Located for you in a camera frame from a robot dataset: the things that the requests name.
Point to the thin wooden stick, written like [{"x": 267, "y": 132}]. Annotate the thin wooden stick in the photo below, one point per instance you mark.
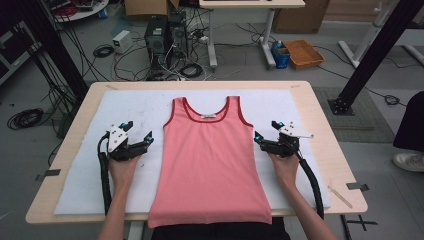
[{"x": 340, "y": 196}]

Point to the black tape strip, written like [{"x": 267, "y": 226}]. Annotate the black tape strip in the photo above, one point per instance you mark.
[
  {"x": 356, "y": 186},
  {"x": 50, "y": 173}
]

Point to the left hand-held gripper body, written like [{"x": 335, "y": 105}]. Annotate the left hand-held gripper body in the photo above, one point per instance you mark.
[{"x": 117, "y": 138}]

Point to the orange tray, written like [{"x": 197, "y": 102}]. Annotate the orange tray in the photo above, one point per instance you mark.
[{"x": 303, "y": 53}]

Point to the blue box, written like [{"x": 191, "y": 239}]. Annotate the blue box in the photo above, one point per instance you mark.
[{"x": 280, "y": 56}]

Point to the person's dark clothing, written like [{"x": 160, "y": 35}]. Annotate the person's dark clothing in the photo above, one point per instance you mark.
[{"x": 220, "y": 232}]

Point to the pink tank top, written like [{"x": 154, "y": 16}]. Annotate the pink tank top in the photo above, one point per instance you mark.
[{"x": 208, "y": 160}]

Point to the black metal stand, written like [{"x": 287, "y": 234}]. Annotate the black metal stand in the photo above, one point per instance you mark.
[
  {"x": 53, "y": 46},
  {"x": 376, "y": 53}
]

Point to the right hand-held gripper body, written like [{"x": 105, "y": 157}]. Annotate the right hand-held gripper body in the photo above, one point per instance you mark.
[{"x": 286, "y": 145}]

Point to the white desk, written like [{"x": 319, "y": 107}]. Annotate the white desk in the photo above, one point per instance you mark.
[{"x": 253, "y": 3}]

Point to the white foam mat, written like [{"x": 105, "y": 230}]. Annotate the white foam mat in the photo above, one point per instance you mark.
[{"x": 233, "y": 100}]

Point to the small white box device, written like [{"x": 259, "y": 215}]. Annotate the small white box device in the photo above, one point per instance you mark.
[{"x": 121, "y": 41}]

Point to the round white table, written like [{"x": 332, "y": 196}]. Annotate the round white table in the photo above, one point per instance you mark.
[{"x": 78, "y": 8}]

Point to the black tape cross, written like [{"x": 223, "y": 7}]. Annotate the black tape cross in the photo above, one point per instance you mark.
[{"x": 361, "y": 222}]

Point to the grey shelf unit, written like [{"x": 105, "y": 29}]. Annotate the grey shelf unit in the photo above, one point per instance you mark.
[{"x": 13, "y": 50}]

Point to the white metal stand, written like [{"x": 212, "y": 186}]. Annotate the white metal stand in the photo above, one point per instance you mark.
[{"x": 365, "y": 40}]

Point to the large brown cardboard box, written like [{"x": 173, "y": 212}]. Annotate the large brown cardboard box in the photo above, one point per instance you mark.
[{"x": 300, "y": 16}]

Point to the person's left hand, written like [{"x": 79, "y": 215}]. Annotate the person's left hand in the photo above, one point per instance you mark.
[{"x": 122, "y": 171}]

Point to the grey floor mat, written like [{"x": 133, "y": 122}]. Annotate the grey floor mat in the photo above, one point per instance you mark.
[{"x": 360, "y": 113}]

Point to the black computer tower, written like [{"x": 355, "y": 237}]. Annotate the black computer tower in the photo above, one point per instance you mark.
[
  {"x": 155, "y": 40},
  {"x": 178, "y": 33}
]

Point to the person's right hand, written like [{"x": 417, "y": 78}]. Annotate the person's right hand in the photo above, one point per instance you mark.
[{"x": 287, "y": 170}]

